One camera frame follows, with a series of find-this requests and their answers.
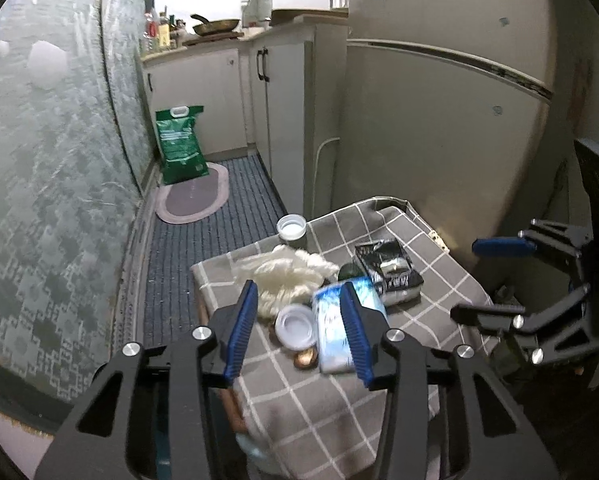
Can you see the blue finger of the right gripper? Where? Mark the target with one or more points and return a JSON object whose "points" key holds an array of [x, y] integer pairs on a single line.
{"points": [[488, 318], [503, 247]]}

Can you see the dark green avocado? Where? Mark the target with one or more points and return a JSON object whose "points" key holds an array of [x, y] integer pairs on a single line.
{"points": [[348, 271]]}

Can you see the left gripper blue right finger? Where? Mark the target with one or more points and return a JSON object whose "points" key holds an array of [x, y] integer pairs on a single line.
{"points": [[364, 329]]}

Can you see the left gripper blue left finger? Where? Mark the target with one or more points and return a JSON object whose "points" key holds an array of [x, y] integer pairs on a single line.
{"points": [[237, 322]]}

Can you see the grey checked tablecloth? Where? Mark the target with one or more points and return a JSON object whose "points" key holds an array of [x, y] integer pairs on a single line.
{"points": [[297, 408]]}

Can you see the brown walnut shell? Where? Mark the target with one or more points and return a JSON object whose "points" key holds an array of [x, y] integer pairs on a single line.
{"points": [[306, 359]]}

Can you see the oval pink grey mat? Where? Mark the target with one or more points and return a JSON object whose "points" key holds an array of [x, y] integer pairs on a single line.
{"points": [[193, 200]]}

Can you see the white refrigerator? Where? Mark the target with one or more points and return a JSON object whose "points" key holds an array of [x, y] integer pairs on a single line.
{"points": [[452, 105]]}

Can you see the bottles on counter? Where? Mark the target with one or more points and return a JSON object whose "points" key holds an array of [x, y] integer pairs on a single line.
{"points": [[162, 32]]}

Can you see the white kitchen cabinets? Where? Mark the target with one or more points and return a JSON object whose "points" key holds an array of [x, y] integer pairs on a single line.
{"points": [[277, 94]]}

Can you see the green rice bag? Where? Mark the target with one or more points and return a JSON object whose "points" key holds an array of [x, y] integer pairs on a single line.
{"points": [[182, 158]]}

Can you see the frying pan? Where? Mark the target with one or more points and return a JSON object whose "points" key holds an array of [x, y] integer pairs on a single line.
{"points": [[207, 27]]}

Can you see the white plastic lid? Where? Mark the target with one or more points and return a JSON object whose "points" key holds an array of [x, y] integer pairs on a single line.
{"points": [[295, 327]]}

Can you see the white plastic bag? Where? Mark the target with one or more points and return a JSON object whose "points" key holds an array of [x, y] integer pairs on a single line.
{"points": [[284, 276]]}

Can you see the black white snack wrapper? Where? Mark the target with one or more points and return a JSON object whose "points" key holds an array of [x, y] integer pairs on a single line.
{"points": [[391, 271]]}

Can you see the frosted glass sliding door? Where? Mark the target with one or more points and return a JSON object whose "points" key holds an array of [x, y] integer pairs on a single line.
{"points": [[75, 150]]}

